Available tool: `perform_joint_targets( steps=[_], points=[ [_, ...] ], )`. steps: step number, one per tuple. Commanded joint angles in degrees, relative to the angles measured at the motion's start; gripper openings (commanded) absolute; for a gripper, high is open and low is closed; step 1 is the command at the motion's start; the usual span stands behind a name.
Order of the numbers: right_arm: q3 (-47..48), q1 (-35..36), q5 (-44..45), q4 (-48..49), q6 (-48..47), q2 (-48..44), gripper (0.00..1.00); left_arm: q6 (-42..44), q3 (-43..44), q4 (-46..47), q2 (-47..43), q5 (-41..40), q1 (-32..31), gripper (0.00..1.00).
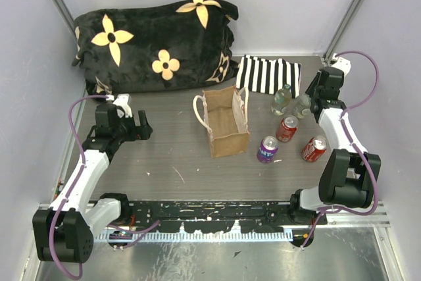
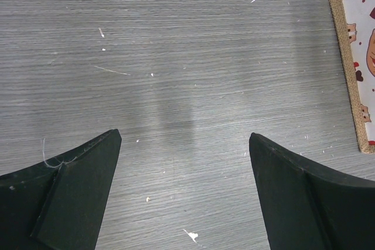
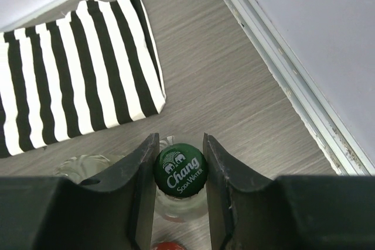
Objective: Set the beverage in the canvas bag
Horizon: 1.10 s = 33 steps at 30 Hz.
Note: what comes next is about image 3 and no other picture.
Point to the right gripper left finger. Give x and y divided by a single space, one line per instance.
112 210

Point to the black white striped cloth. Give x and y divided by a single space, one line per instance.
96 68

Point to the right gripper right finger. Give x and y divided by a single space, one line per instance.
250 211

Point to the upright red cola can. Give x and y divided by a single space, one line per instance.
167 245

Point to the clear glass soda bottle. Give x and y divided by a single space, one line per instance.
180 174
82 167

